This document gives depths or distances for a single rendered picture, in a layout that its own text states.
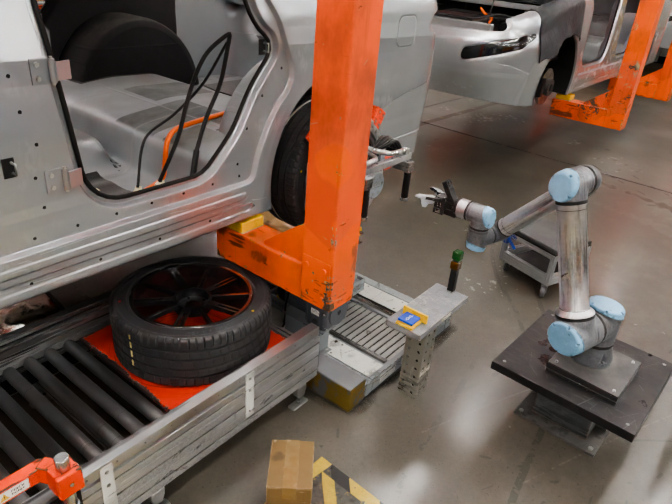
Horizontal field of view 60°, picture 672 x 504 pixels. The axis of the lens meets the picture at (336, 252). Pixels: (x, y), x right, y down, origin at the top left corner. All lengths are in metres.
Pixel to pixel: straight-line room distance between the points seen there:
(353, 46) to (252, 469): 1.61
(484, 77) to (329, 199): 3.10
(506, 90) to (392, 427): 3.27
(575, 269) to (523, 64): 2.96
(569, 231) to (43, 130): 1.84
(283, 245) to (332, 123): 0.62
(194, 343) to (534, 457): 1.49
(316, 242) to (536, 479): 1.30
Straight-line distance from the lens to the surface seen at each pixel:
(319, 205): 2.18
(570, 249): 2.38
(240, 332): 2.30
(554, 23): 5.26
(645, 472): 2.88
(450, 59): 5.09
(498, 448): 2.69
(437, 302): 2.66
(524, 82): 5.17
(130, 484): 2.14
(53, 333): 2.69
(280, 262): 2.43
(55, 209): 2.06
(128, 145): 2.97
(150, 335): 2.28
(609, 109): 6.01
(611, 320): 2.60
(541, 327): 2.95
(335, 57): 2.01
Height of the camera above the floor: 1.84
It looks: 28 degrees down
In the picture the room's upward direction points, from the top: 5 degrees clockwise
